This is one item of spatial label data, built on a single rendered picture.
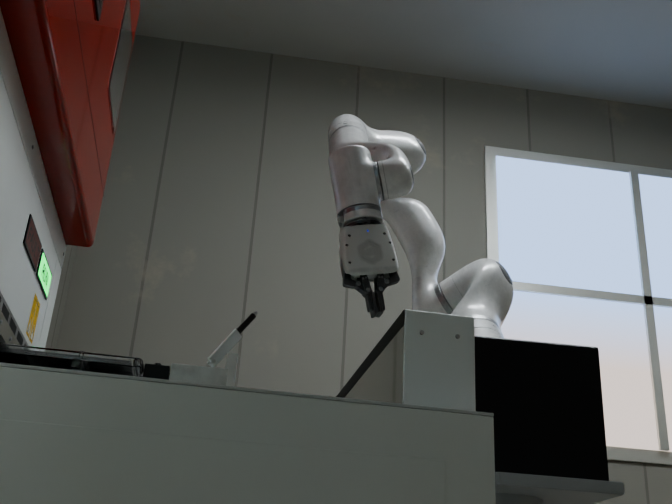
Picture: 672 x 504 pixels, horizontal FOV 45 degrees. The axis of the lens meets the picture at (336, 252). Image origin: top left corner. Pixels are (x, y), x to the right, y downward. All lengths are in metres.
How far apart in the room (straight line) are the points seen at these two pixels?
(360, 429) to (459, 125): 2.92
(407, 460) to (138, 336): 2.31
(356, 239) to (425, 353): 0.50
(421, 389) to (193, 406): 0.29
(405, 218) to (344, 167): 0.39
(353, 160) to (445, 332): 0.58
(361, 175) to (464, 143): 2.20
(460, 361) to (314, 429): 0.23
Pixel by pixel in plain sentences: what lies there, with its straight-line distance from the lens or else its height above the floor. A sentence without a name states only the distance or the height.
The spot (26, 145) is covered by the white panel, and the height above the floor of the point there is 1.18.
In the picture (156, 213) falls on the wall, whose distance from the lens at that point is 3.36.
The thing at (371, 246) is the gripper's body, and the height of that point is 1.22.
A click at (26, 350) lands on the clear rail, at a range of 1.17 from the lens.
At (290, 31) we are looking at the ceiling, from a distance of 3.67.
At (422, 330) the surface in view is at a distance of 1.05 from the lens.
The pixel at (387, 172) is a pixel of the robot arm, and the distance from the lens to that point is 1.54.
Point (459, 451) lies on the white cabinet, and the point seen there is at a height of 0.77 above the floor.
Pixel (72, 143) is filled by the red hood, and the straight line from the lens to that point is 1.31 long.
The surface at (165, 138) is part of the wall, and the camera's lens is 3.53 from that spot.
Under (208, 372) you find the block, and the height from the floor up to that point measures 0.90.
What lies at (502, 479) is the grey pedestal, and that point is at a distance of 1.36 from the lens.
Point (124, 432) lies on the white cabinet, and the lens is 0.91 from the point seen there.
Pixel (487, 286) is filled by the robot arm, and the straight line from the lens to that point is 1.77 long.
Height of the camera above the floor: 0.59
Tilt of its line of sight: 24 degrees up
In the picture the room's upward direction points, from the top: 4 degrees clockwise
